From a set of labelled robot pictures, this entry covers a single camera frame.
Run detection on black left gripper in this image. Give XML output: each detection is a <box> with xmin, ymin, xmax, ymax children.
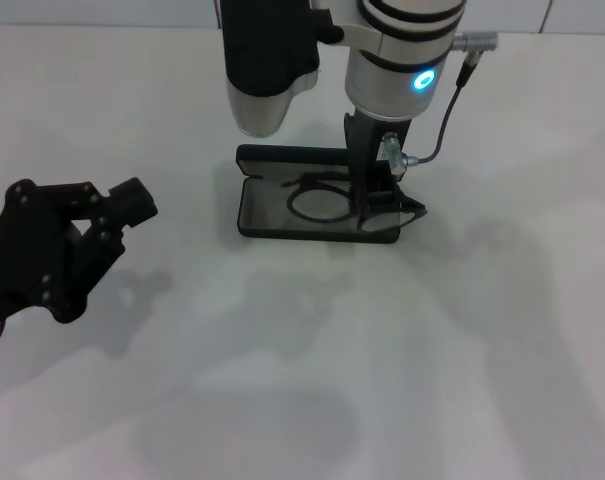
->
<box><xmin>0</xmin><ymin>176</ymin><xmax>160</xmax><ymax>332</ymax></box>

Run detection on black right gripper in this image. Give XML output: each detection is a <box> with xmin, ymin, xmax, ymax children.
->
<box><xmin>342</xmin><ymin>110</ymin><xmax>416</xmax><ymax>224</ymax></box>

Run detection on black glasses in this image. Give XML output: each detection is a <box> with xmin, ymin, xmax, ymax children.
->
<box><xmin>280</xmin><ymin>172</ymin><xmax>429</xmax><ymax>236</ymax></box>

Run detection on black glasses case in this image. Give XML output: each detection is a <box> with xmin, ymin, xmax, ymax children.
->
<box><xmin>235</xmin><ymin>143</ymin><xmax>401</xmax><ymax>245</ymax></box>

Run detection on right gripper metal connector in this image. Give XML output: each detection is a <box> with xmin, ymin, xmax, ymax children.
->
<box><xmin>380</xmin><ymin>131</ymin><xmax>421</xmax><ymax>177</ymax></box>

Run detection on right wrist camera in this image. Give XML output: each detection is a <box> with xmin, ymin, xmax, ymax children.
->
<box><xmin>219</xmin><ymin>0</ymin><xmax>344</xmax><ymax>139</ymax></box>

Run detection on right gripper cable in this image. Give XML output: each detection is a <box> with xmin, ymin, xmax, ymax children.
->
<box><xmin>415</xmin><ymin>30</ymin><xmax>501</xmax><ymax>167</ymax></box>

